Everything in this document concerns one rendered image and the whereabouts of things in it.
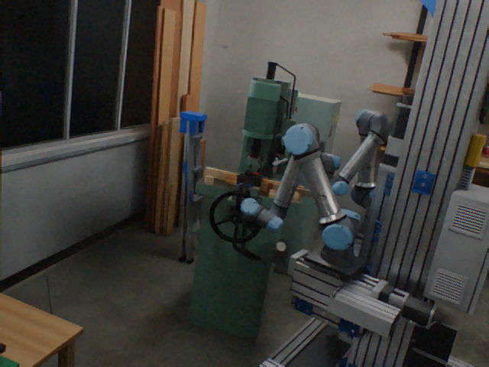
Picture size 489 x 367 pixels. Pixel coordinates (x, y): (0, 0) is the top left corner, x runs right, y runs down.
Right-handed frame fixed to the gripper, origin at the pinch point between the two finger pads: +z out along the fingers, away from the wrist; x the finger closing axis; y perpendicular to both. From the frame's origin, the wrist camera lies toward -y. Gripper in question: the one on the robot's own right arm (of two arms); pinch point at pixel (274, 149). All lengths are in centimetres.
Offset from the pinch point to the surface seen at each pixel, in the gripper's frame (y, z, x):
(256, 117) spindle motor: -3.2, 14.1, -15.7
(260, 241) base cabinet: -14, -3, 52
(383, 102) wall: -216, -78, -90
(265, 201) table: -7.6, -0.8, 28.4
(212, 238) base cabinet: -15, 25, 56
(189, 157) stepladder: -85, 68, 11
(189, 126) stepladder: -80, 72, -11
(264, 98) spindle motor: 0.2, 11.5, -26.4
